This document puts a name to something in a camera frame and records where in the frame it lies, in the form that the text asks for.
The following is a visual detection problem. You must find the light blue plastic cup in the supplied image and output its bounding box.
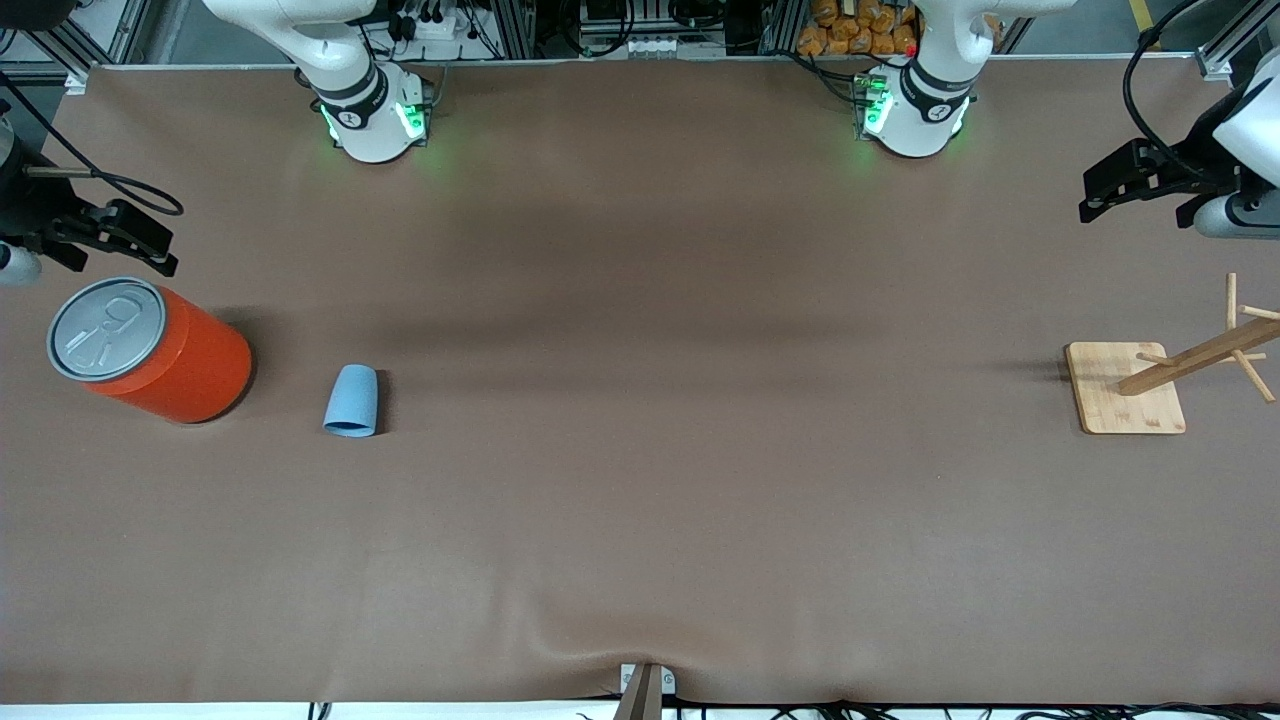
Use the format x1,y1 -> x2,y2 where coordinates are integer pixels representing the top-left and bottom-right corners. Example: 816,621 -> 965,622
323,364 -> 380,439

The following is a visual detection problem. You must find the red can with grey lid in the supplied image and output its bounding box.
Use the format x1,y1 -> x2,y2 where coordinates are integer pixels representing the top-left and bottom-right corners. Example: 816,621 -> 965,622
46,276 -> 254,425

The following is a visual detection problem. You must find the wooden mug tree stand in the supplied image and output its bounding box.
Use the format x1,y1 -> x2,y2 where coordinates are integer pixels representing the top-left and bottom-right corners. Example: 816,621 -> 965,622
1065,272 -> 1280,436

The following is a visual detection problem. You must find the pile of orange items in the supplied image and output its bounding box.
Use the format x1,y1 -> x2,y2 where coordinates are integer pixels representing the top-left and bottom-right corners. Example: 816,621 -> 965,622
797,0 -> 919,58

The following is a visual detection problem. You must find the white power strip with plugs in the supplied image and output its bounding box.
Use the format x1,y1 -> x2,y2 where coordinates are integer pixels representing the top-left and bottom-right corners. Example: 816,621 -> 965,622
385,0 -> 477,44

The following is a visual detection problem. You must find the brown table mat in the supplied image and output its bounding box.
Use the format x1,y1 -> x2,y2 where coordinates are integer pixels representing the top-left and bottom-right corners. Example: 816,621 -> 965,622
0,55 -> 1280,706

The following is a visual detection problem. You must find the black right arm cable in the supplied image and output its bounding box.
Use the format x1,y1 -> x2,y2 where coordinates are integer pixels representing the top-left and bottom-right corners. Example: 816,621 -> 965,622
0,72 -> 186,218

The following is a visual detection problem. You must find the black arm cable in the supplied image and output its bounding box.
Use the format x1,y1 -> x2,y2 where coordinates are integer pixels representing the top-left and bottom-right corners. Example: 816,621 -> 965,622
1122,0 -> 1206,183
0,72 -> 186,218

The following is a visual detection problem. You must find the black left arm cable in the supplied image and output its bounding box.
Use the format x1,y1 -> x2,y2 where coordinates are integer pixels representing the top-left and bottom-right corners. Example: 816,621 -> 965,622
1122,0 -> 1206,183

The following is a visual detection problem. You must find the aluminium frame profile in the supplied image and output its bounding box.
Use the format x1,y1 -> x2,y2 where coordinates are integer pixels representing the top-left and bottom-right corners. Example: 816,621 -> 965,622
762,0 -> 804,57
494,0 -> 538,59
1195,0 -> 1280,83
15,15 -> 113,89

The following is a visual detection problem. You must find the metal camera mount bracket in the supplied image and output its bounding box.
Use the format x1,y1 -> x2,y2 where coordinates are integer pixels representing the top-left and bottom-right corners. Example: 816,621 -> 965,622
612,662 -> 677,720

